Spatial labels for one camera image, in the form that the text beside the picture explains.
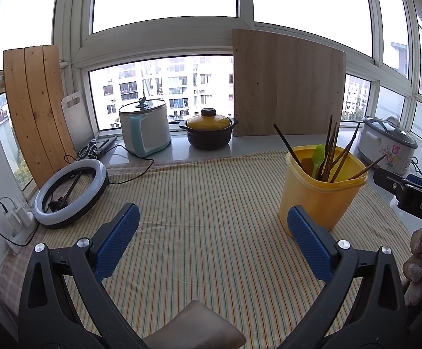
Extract floral white slow cooker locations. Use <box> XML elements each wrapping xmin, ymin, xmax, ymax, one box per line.
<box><xmin>358</xmin><ymin>115</ymin><xmax>419</xmax><ymax>175</ymax></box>

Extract black pot yellow lid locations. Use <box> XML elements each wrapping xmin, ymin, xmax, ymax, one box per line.
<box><xmin>179</xmin><ymin>108</ymin><xmax>239</xmax><ymax>150</ymax></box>

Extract bunch of brown chopsticks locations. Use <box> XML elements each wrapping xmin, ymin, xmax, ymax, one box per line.
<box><xmin>314</xmin><ymin>115</ymin><xmax>388</xmax><ymax>182</ymax></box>

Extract green plastic spoon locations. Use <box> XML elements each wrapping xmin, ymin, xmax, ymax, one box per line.
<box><xmin>312</xmin><ymin>144</ymin><xmax>326</xmax><ymax>179</ymax></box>

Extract black rice cooker cable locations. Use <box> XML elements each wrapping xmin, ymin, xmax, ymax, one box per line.
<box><xmin>107</xmin><ymin>145</ymin><xmax>156</xmax><ymax>186</ymax></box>

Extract white ring light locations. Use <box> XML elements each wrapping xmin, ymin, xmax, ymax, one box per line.
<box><xmin>34</xmin><ymin>158</ymin><xmax>109</xmax><ymax>229</ymax></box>

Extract light wooden board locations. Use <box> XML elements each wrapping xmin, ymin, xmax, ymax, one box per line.
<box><xmin>232</xmin><ymin>28</ymin><xmax>347</xmax><ymax>137</ymax></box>

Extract dark long tool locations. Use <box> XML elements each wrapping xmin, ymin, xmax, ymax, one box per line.
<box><xmin>94</xmin><ymin>136</ymin><xmax>119</xmax><ymax>153</ymax></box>

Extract white power strip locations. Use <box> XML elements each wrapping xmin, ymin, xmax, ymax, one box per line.
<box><xmin>3</xmin><ymin>205</ymin><xmax>39</xmax><ymax>256</ymax></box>

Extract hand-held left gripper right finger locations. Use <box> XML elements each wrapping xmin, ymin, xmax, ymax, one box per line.
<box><xmin>276</xmin><ymin>205</ymin><xmax>408</xmax><ymax>349</ymax></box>

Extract striped table cloth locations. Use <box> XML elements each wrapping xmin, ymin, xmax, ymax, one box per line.
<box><xmin>0</xmin><ymin>151</ymin><xmax>415</xmax><ymax>349</ymax></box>

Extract apartment buildings outside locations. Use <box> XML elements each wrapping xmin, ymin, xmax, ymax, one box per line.
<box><xmin>89</xmin><ymin>55</ymin><xmax>373</xmax><ymax>131</ymax></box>

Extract orange pine plank board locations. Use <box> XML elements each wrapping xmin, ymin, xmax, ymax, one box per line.
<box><xmin>3</xmin><ymin>44</ymin><xmax>77</xmax><ymax>188</ymax></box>

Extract tan curved object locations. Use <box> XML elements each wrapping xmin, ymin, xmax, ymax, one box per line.
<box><xmin>142</xmin><ymin>300</ymin><xmax>247</xmax><ymax>349</ymax></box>

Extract white cutting board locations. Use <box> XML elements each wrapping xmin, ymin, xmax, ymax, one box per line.
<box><xmin>61</xmin><ymin>92</ymin><xmax>99</xmax><ymax>153</ymax></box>

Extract yellow plastic container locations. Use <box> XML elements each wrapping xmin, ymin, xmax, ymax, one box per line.
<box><xmin>279</xmin><ymin>145</ymin><xmax>368</xmax><ymax>238</ymax></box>

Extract white teal rice cooker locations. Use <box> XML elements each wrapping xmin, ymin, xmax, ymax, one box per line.
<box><xmin>118</xmin><ymin>96</ymin><xmax>171</xmax><ymax>157</ymax></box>

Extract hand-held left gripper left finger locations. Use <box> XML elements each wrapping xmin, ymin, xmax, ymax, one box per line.
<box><xmin>18</xmin><ymin>202</ymin><xmax>149</xmax><ymax>349</ymax></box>

